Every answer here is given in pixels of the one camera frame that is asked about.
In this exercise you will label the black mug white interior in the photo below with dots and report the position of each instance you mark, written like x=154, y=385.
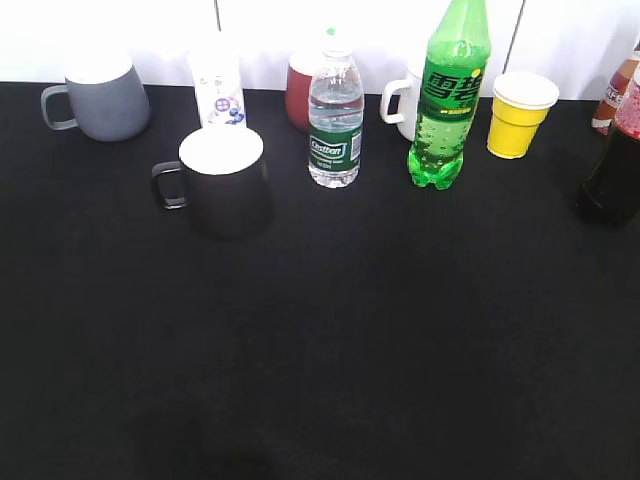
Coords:
x=220, y=179

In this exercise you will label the cola bottle red label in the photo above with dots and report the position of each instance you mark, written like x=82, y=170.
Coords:
x=610, y=195

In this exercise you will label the green sprite bottle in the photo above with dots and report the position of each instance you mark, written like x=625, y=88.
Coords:
x=456, y=59

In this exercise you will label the yellow paper cup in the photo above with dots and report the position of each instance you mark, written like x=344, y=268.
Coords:
x=520, y=105

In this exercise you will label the clear water bottle green label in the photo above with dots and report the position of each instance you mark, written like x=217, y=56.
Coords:
x=336, y=114

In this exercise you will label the white ceramic mug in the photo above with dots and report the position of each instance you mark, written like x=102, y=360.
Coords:
x=408, y=89

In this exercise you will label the dark red mug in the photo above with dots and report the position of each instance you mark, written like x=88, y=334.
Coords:
x=303, y=64

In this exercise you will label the white yogurt drink bottle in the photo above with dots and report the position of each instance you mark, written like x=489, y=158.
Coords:
x=214, y=65

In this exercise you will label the grey ceramic mug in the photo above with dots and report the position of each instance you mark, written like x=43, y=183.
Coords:
x=107, y=98

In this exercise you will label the brown iced tea bottle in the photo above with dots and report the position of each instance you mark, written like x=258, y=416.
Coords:
x=616, y=89

